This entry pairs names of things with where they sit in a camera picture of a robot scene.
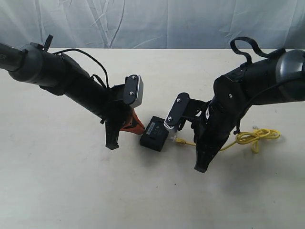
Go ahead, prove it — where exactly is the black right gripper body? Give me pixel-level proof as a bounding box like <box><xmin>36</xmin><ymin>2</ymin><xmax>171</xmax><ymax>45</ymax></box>
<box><xmin>185</xmin><ymin>99</ymin><xmax>238</xmax><ymax>172</ymax></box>

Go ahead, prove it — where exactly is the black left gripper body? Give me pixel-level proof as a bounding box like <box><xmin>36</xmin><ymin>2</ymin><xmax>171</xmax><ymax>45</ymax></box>
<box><xmin>101</xmin><ymin>84</ymin><xmax>132</xmax><ymax>150</ymax></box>

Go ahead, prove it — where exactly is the small black box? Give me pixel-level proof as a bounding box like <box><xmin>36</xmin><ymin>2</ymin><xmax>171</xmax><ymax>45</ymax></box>
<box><xmin>140</xmin><ymin>116</ymin><xmax>169</xmax><ymax>152</ymax></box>

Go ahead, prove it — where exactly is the yellow ethernet cable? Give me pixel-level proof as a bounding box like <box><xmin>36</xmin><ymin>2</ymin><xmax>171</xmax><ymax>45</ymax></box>
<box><xmin>169</xmin><ymin>128</ymin><xmax>281</xmax><ymax>154</ymax></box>

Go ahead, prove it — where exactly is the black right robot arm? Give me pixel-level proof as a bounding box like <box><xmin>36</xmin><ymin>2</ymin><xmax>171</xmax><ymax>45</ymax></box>
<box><xmin>191</xmin><ymin>50</ymin><xmax>305</xmax><ymax>173</ymax></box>

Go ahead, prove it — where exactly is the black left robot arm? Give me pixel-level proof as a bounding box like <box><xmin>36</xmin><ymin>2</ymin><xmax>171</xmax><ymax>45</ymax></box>
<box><xmin>0</xmin><ymin>43</ymin><xmax>145</xmax><ymax>150</ymax></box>

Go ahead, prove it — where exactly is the white backdrop curtain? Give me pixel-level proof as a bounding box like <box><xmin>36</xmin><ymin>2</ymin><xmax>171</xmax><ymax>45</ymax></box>
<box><xmin>0</xmin><ymin>0</ymin><xmax>305</xmax><ymax>49</ymax></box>

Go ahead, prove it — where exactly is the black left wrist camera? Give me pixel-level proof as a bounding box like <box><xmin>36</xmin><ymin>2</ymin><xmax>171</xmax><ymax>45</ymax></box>
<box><xmin>123</xmin><ymin>74</ymin><xmax>143</xmax><ymax>108</ymax></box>

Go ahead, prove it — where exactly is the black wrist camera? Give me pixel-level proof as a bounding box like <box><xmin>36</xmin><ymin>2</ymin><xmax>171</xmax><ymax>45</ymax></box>
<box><xmin>163</xmin><ymin>92</ymin><xmax>190</xmax><ymax>136</ymax></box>
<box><xmin>123</xmin><ymin>74</ymin><xmax>143</xmax><ymax>108</ymax></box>

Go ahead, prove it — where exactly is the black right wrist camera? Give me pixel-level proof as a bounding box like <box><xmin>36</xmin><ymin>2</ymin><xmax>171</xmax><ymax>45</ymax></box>
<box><xmin>163</xmin><ymin>92</ymin><xmax>190</xmax><ymax>136</ymax></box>

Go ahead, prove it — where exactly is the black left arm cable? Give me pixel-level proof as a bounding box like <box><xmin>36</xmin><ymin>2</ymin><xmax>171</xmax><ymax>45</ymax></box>
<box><xmin>44</xmin><ymin>34</ymin><xmax>110</xmax><ymax>89</ymax></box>

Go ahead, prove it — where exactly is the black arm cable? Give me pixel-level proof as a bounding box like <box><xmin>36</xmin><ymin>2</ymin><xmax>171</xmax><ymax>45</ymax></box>
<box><xmin>230</xmin><ymin>36</ymin><xmax>305</xmax><ymax>134</ymax></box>
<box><xmin>44</xmin><ymin>34</ymin><xmax>110</xmax><ymax>89</ymax></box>

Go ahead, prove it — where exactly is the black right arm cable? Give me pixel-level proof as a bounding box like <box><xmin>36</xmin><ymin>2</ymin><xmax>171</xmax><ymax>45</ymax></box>
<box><xmin>230</xmin><ymin>36</ymin><xmax>305</xmax><ymax>134</ymax></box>

